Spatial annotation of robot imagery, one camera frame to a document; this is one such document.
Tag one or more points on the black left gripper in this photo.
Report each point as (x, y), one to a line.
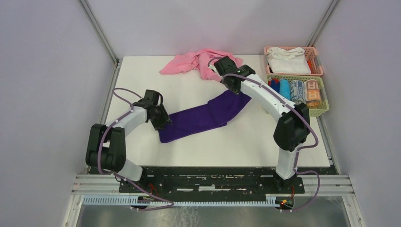
(165, 119)

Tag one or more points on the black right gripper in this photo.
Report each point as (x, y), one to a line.
(235, 91)

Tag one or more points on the purple cloth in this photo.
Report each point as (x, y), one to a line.
(216, 113)

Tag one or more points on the red blue patterned towel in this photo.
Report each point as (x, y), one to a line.
(274, 84)

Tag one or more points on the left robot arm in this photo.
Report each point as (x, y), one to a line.
(106, 149)

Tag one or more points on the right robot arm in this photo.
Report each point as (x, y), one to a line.
(293, 120)

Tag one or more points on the crumpled pink cloth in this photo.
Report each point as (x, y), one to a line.
(200, 61)

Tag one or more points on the rolled light blue towel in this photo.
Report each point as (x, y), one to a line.
(284, 89)

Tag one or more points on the white folded cloth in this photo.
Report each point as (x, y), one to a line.
(287, 61)

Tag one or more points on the orange item in pink basket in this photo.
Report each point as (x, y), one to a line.
(310, 65)

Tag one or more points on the pink plastic basket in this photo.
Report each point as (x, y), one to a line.
(310, 54)

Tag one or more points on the green plastic basket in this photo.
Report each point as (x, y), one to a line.
(324, 104)

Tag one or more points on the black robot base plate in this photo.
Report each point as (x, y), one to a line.
(217, 184)

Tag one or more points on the white slotted cable duct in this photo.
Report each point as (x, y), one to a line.
(138, 201)

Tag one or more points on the aluminium frame rails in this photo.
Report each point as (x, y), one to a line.
(326, 187)

